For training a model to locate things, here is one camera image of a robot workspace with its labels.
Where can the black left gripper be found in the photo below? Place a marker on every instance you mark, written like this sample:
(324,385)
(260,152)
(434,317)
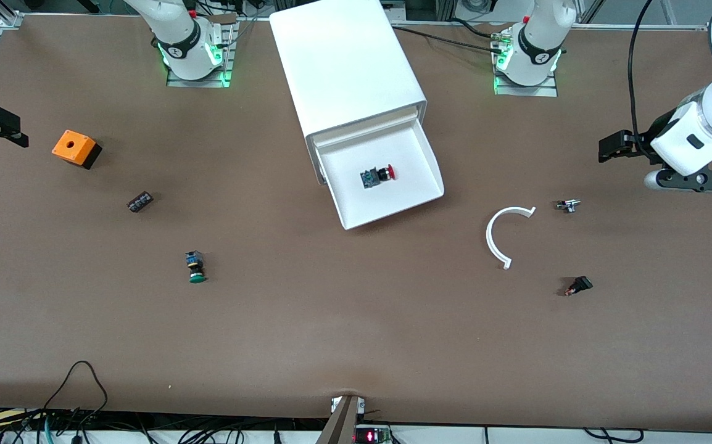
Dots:
(638,143)

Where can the white plastic drawer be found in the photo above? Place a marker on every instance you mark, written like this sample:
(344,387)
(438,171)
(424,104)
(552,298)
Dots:
(362,127)
(393,200)

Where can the red mushroom push button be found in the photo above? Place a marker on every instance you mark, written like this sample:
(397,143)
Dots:
(376,177)

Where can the green mushroom push button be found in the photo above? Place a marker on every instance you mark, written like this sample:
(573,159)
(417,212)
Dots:
(196,277)

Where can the white drawer cabinet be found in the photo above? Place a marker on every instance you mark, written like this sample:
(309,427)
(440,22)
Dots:
(343,61)

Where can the small chrome valve fitting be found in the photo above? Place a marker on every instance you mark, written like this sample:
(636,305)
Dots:
(569,206)

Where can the small black terminal block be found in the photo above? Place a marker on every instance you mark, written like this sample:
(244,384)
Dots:
(140,201)

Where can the white semicircular clamp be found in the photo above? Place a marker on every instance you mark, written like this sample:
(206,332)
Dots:
(489,237)

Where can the device with red display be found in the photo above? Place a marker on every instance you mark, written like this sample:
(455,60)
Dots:
(371,436)

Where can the orange button enclosure box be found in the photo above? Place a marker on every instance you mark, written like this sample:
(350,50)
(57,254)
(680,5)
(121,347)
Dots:
(75,148)

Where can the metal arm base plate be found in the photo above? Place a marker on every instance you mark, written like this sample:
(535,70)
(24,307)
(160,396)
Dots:
(198,83)
(525,90)

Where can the black square push switch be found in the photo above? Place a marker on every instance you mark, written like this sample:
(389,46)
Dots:
(581,284)

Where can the front camera mounting post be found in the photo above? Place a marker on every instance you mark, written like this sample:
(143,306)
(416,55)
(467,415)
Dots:
(340,425)

